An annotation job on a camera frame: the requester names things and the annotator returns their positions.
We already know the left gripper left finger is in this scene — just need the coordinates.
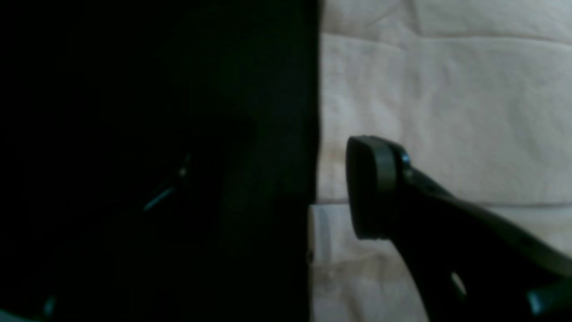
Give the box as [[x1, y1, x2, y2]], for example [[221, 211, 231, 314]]
[[142, 152, 191, 213]]

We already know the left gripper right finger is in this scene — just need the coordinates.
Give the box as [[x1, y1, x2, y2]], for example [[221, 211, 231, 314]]
[[345, 136, 572, 322]]

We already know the black table cloth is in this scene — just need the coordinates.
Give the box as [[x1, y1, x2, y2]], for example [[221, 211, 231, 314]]
[[1, 0, 320, 322]]

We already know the pale pink T-shirt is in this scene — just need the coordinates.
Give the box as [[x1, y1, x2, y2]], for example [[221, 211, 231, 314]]
[[308, 0, 572, 322]]

